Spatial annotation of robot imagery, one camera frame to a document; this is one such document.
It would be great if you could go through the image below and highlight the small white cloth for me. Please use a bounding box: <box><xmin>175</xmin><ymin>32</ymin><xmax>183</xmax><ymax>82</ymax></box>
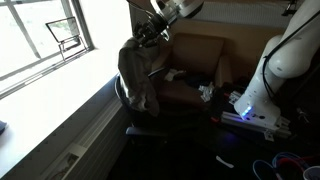
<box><xmin>163</xmin><ymin>68</ymin><xmax>186</xmax><ymax>83</ymax></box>

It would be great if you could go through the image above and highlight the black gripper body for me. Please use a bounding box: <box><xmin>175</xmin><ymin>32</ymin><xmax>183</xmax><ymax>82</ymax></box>
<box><xmin>139</xmin><ymin>13</ymin><xmax>168</xmax><ymax>44</ymax></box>

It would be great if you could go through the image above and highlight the brown armchair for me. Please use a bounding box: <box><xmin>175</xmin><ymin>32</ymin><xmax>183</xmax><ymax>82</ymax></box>
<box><xmin>146</xmin><ymin>32</ymin><xmax>248</xmax><ymax>111</ymax></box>

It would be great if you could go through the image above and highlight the aluminium robot base mount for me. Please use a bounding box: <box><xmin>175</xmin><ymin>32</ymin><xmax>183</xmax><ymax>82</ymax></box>
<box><xmin>219</xmin><ymin>110</ymin><xmax>293</xmax><ymax>143</ymax></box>

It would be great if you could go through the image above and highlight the white tape strip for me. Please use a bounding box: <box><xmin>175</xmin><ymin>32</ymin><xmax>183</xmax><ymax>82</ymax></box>
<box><xmin>215</xmin><ymin>155</ymin><xmax>235</xmax><ymax>169</ymax></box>

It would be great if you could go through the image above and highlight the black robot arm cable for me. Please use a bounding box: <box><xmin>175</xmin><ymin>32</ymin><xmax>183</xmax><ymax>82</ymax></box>
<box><xmin>261</xmin><ymin>9</ymin><xmax>320</xmax><ymax>101</ymax></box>

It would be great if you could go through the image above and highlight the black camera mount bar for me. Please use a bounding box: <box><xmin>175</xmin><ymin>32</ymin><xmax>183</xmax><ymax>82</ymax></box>
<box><xmin>281</xmin><ymin>0</ymin><xmax>299</xmax><ymax>17</ymax></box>

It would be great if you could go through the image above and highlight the crumpled white paper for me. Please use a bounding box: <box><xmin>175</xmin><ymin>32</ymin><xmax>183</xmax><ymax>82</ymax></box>
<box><xmin>198</xmin><ymin>82</ymin><xmax>216</xmax><ymax>103</ymax></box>

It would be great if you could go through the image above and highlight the clear acrylic sign holder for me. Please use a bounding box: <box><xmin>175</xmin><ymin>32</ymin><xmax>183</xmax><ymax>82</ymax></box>
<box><xmin>45</xmin><ymin>16</ymin><xmax>89</xmax><ymax>61</ymax></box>

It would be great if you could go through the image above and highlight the white cup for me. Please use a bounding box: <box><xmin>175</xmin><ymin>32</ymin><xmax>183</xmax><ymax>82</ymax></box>
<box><xmin>302</xmin><ymin>165</ymin><xmax>320</xmax><ymax>180</ymax></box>

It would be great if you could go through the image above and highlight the black office chair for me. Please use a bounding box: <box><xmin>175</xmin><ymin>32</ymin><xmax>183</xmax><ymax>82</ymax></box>
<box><xmin>114</xmin><ymin>68</ymin><xmax>204</xmax><ymax>141</ymax></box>

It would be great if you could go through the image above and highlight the white shirt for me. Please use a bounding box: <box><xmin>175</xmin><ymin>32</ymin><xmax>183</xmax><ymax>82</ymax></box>
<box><xmin>117</xmin><ymin>36</ymin><xmax>161</xmax><ymax>118</ymax></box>

